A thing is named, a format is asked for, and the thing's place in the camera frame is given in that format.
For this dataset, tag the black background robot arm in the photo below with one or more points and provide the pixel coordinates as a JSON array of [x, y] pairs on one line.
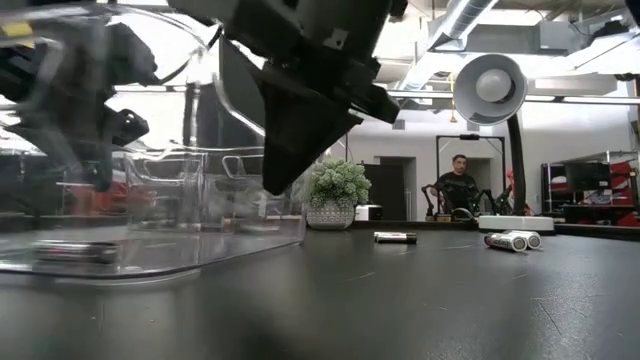
[[429, 197], [495, 197]]

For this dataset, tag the ceiling light strip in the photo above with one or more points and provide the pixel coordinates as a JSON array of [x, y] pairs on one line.
[[420, 94]]

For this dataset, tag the metal rack with red bins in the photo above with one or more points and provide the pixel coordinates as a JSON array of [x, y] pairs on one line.
[[620, 175]]

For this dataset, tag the green plant in white pot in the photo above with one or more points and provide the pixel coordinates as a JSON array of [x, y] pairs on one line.
[[340, 190]]

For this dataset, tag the silver ceiling duct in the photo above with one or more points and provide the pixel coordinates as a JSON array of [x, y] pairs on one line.
[[460, 20]]

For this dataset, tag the white desk lamp black neck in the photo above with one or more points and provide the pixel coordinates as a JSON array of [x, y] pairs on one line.
[[492, 85]]

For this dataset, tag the white box device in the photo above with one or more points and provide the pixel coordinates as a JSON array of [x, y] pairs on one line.
[[367, 212]]

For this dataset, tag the black metal station frame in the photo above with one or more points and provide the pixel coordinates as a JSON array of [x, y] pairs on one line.
[[470, 137]]

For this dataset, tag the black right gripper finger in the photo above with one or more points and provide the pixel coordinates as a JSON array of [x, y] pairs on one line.
[[295, 135]]

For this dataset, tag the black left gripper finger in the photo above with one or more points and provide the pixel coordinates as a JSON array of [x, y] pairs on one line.
[[127, 127], [80, 145]]

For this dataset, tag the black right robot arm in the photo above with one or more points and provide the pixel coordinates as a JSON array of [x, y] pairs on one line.
[[280, 9]]

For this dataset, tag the person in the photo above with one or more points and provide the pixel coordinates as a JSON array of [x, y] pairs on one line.
[[457, 190]]

